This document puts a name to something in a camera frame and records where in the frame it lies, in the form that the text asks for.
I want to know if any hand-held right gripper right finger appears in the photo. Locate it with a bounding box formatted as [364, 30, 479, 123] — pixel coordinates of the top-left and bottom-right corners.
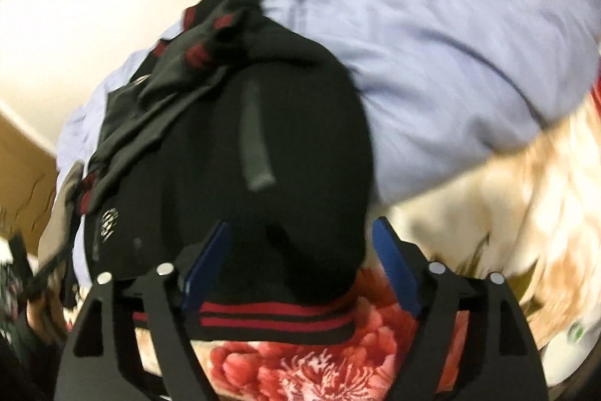
[372, 217, 550, 401]

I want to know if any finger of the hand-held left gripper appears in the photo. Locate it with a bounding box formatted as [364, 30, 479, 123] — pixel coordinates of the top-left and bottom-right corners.
[26, 244, 76, 291]

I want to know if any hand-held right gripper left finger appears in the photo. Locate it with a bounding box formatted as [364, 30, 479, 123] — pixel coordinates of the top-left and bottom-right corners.
[59, 220, 232, 401]

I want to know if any black varsity jacket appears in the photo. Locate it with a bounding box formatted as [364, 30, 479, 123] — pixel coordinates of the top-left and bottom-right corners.
[80, 0, 376, 343]

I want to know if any grey-brown cloth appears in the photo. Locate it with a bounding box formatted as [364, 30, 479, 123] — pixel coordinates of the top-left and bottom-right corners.
[38, 161, 88, 275]

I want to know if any wooden door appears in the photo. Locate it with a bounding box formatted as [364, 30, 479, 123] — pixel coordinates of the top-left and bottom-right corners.
[0, 110, 59, 251]

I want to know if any floral bedsheet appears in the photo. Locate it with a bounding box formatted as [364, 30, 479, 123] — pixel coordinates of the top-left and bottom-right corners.
[131, 91, 601, 401]

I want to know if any light blue duvet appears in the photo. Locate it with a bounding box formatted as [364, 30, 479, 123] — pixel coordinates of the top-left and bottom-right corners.
[56, 0, 601, 204]

